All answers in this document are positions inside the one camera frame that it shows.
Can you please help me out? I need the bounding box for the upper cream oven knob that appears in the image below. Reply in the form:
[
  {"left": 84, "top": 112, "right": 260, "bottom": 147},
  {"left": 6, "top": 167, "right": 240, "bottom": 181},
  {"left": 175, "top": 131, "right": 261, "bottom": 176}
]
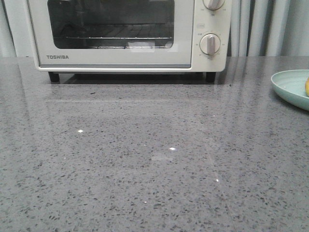
[{"left": 203, "top": 0, "right": 225, "bottom": 11}]

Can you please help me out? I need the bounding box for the light green plate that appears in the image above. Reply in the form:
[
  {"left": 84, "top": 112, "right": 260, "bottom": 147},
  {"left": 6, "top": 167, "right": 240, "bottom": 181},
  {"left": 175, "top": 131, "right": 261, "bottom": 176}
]
[{"left": 271, "top": 70, "right": 309, "bottom": 111}]

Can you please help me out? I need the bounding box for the cream Toshiba toaster oven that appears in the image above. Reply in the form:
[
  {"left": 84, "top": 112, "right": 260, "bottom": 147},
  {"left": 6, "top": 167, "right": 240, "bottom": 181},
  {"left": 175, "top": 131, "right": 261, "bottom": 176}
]
[{"left": 24, "top": 0, "right": 232, "bottom": 75}]

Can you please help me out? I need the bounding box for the right black oven foot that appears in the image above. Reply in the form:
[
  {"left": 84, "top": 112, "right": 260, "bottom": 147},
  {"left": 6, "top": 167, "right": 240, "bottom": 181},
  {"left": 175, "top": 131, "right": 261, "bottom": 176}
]
[{"left": 205, "top": 72, "right": 216, "bottom": 83}]

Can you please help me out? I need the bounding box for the lower cream oven knob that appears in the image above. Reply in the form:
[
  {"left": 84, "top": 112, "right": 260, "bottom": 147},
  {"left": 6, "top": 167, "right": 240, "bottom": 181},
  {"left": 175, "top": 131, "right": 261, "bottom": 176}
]
[{"left": 200, "top": 34, "right": 221, "bottom": 56}]

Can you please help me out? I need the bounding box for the cream oven knob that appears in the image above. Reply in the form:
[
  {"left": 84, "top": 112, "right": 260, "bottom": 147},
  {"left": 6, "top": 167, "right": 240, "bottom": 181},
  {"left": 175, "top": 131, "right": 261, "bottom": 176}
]
[
  {"left": 203, "top": 0, "right": 225, "bottom": 11},
  {"left": 200, "top": 34, "right": 221, "bottom": 56}
]

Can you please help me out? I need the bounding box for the metal wire oven rack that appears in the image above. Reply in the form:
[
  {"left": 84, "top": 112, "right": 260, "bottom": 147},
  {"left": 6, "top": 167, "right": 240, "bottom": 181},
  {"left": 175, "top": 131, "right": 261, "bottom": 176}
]
[{"left": 53, "top": 23, "right": 174, "bottom": 49}]

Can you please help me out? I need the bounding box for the golden bread roll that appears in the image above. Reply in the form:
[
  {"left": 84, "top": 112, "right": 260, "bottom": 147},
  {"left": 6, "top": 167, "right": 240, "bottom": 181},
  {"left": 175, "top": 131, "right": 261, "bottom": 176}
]
[{"left": 305, "top": 78, "right": 309, "bottom": 96}]

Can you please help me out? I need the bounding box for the glass oven door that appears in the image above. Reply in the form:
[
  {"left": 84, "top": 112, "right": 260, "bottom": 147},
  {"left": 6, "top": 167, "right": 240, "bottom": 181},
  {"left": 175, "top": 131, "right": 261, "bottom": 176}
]
[{"left": 27, "top": 0, "right": 194, "bottom": 68}]

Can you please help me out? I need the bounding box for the left black oven foot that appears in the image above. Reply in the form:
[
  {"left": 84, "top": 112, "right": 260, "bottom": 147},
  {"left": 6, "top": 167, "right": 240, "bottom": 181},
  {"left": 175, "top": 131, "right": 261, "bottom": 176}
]
[{"left": 48, "top": 72, "right": 60, "bottom": 83}]

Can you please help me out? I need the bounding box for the black oven foot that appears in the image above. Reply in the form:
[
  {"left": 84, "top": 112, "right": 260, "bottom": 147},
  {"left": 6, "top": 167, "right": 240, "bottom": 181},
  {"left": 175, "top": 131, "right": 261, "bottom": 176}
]
[
  {"left": 48, "top": 72, "right": 60, "bottom": 83},
  {"left": 205, "top": 72, "right": 216, "bottom": 83}
]

